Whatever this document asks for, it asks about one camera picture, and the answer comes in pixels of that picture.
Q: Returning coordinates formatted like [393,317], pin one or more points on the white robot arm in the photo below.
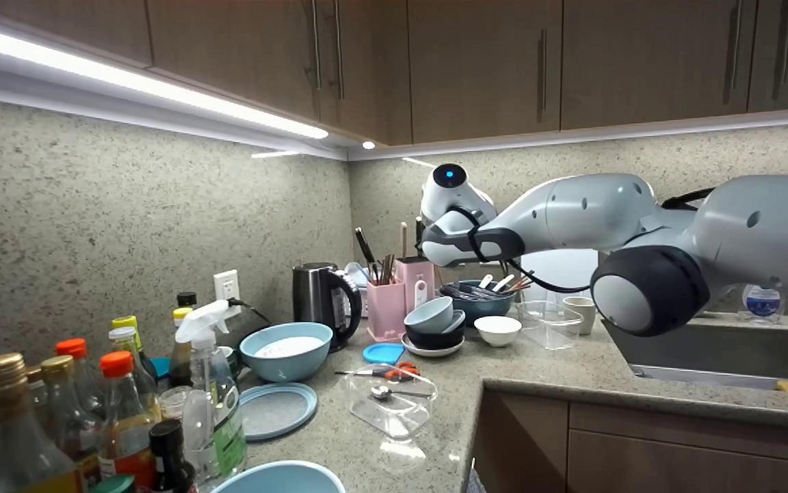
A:
[658,263]

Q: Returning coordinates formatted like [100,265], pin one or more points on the dark blue bowl with utensils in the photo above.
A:
[478,298]

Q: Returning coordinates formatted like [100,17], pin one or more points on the small white bowl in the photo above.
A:
[498,330]

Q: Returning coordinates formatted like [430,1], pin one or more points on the light blue bowl with white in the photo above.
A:
[287,350]

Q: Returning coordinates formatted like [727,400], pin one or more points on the light blue front bowl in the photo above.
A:
[283,478]

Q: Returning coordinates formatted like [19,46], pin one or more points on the pink knife block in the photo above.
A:
[417,278]

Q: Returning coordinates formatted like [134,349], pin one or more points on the pink utensil holder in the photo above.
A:
[387,309]

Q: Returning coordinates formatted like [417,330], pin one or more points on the black electric kettle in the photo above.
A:
[320,293]

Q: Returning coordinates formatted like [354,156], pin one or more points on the stacked blue grey bowls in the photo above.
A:
[432,326]

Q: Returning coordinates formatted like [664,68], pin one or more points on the small blue lid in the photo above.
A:
[382,354]

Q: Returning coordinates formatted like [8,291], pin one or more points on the metal spoon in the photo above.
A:
[387,393]

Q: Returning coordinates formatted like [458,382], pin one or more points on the clear glass container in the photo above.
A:
[397,417]

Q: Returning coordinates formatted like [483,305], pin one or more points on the white cutting board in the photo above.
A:
[565,268]

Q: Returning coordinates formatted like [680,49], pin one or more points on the clear plastic cup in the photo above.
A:
[554,320]

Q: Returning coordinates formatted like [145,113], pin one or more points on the white mug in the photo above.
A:
[586,312]

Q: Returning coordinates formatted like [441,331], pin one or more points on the light blue plate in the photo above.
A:
[274,409]

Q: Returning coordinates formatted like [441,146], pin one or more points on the white spray bottle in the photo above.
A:
[200,330]

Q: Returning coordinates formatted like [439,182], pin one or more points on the yellow cap bottle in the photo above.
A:
[126,337]

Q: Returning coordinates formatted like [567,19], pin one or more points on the black cap dark bottle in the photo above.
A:
[171,468]

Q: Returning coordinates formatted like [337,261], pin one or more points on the orange cap sauce bottle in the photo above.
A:
[126,443]

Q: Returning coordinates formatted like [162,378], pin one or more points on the red cap bottle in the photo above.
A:
[82,374]

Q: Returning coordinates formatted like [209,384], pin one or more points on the clear blue dish soap bottle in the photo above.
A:
[762,302]

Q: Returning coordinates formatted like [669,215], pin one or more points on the gold cap sauce bottle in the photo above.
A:
[29,458]

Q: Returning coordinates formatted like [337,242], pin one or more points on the under cabinet light strip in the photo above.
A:
[149,86]

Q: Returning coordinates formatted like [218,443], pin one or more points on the white wall outlet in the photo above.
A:
[224,282]

